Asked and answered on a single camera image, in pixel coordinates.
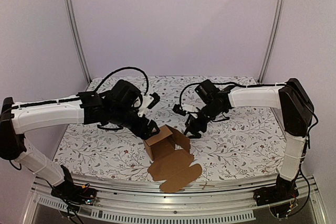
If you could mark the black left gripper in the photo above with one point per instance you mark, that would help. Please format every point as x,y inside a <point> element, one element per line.
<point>140,132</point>

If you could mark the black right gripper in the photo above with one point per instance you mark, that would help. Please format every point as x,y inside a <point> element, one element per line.
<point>196,123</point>

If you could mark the brown cardboard box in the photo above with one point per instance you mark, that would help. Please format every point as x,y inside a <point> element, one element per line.
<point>172,162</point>

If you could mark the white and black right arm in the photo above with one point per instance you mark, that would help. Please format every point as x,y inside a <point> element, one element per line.
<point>297,115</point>

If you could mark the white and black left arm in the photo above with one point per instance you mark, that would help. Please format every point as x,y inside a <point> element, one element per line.
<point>17,118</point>

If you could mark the floral patterned table mat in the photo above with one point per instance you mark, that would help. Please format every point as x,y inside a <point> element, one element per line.
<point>249,144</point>

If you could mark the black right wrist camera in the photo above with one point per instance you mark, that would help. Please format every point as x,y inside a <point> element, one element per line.
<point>205,90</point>

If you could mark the aluminium front rail base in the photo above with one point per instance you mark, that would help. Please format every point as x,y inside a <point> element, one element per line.
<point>226,201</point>

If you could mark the right aluminium frame post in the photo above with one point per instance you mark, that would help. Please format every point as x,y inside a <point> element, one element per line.
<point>271,41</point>

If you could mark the aluminium frame post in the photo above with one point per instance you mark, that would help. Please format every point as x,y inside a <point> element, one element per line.
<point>271,41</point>
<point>77,41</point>

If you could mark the left aluminium frame post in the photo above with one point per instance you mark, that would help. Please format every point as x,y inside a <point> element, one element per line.
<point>77,41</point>

